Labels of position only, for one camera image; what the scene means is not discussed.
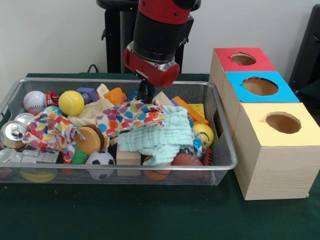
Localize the shallow wire mesh bin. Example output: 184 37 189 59
0 77 238 186

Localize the yellow tennis ball toy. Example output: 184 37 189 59
58 90 85 117

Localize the small brown football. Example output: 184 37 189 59
171 153 204 166

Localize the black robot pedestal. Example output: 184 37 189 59
96 0 202 74

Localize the colourful polka dot cloth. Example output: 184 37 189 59
22 98 166 162

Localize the dark green tablecloth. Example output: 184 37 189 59
296 79 320 106
0 72 320 240

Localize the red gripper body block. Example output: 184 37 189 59
122 42 181 88

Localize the white toy baseball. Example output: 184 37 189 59
23 90 47 115

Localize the small soccer ball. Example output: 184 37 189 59
85 150 116 166

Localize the plain wooden block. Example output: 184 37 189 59
154 91 176 107
116 149 142 166

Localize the mint green waffle cloth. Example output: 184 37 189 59
116 104 195 166

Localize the cream waffle cloth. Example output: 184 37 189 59
67 83 116 128

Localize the wooden box with three holes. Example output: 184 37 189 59
209 47 320 201

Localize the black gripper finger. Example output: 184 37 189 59
138 79 148 101
146 83 156 104

